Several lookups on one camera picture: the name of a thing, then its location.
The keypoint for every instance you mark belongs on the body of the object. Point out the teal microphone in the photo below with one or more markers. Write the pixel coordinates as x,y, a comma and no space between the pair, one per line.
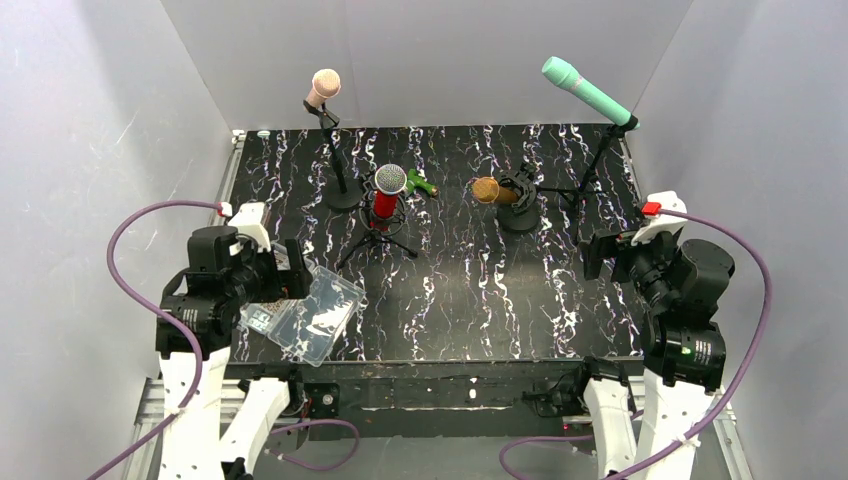
565,76

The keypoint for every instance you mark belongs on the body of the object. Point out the red glitter microphone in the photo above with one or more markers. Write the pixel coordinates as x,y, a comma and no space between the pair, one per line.
389,182

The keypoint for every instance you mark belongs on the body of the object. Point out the black round base shock stand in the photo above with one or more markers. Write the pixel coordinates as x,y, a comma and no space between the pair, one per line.
517,211

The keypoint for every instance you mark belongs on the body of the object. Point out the black tall tripod stand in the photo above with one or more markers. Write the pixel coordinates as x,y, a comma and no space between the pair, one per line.
575,197

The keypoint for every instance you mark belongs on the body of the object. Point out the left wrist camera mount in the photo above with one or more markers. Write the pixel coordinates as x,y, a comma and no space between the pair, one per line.
248,219

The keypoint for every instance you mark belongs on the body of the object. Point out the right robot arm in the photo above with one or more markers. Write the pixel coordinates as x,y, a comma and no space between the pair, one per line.
684,352

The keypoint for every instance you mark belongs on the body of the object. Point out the black round base clip stand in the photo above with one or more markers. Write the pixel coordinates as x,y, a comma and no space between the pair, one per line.
346,193

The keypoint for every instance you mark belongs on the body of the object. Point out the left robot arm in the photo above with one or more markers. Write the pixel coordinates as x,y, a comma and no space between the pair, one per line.
199,309

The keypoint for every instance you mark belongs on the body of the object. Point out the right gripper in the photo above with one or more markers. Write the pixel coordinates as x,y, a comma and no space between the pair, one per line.
602,254

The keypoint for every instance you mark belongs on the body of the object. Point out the pink microphone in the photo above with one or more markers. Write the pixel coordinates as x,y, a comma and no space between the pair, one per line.
325,84

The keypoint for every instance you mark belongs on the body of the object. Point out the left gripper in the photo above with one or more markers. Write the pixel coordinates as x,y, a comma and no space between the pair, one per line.
285,270

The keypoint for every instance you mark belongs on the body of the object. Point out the gold microphone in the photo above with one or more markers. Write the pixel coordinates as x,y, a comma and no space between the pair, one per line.
487,190

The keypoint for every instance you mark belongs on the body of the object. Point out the clear plastic screw box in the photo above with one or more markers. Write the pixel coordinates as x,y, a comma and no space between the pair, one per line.
304,330

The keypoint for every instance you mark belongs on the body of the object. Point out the green hose splitter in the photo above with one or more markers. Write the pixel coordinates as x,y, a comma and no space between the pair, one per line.
417,181

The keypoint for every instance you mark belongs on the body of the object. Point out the black tripod shock mount stand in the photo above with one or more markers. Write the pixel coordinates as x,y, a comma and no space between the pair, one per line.
378,230

